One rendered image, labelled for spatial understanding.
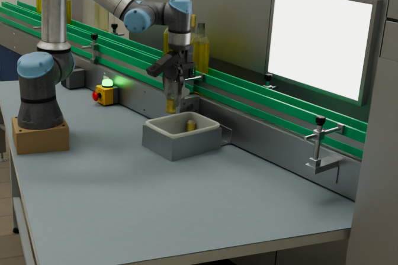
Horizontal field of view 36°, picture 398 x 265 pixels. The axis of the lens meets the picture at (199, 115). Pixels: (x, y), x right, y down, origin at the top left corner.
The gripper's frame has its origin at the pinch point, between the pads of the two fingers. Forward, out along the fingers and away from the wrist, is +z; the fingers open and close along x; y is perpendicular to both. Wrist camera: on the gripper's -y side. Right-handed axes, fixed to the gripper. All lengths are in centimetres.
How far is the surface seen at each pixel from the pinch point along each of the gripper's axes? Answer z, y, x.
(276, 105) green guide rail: -2.9, 22.5, -27.6
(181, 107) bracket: 6.7, 11.9, 8.9
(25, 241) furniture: 72, -30, 56
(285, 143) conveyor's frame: 7.8, 20.7, -34.9
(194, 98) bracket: 4.0, 17.9, 8.9
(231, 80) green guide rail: -3.2, 29.8, 1.9
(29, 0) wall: 18, 98, 317
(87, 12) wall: 27, 143, 302
